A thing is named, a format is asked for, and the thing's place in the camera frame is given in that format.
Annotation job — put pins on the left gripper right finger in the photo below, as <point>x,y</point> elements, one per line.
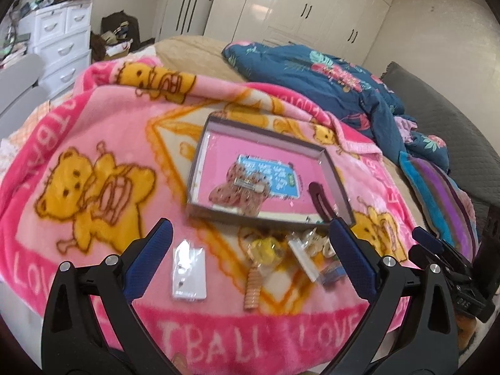
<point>409,326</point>

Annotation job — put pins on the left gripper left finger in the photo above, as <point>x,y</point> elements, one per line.
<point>90,325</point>

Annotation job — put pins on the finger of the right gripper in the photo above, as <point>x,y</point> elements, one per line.
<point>427,241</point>
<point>448,259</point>

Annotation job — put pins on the small blue box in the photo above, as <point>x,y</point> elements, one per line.
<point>330,275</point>

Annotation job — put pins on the clear pearl hair clips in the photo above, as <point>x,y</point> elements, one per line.
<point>314,244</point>

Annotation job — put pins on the maroon oval hair clip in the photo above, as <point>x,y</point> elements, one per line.
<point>327,210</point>

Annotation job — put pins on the white earring card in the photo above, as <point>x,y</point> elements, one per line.
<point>189,273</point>

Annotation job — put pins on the speckled bow hair clip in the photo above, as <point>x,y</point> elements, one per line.
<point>243,190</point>

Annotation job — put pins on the striped colourful pillow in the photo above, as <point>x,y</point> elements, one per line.
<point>448,210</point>

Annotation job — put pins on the grey cardboard box tray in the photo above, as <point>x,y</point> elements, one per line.
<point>247,131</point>

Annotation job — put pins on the grey bed headboard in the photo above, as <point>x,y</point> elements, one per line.
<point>473,161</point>

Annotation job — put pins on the blue floral quilt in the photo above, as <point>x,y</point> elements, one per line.
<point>351,93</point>

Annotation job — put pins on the pink bear fleece blanket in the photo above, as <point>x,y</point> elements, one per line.
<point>102,168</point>

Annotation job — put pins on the white wardrobe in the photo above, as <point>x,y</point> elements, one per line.
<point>342,28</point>

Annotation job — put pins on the grey desk top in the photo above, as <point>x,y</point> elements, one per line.
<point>20,93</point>

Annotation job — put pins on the beige bed sheet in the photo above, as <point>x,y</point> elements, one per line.
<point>197,55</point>

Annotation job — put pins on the white drawer cabinet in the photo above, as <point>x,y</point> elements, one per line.
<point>60,35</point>

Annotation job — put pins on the black bag on floor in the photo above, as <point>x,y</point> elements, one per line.
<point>119,36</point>

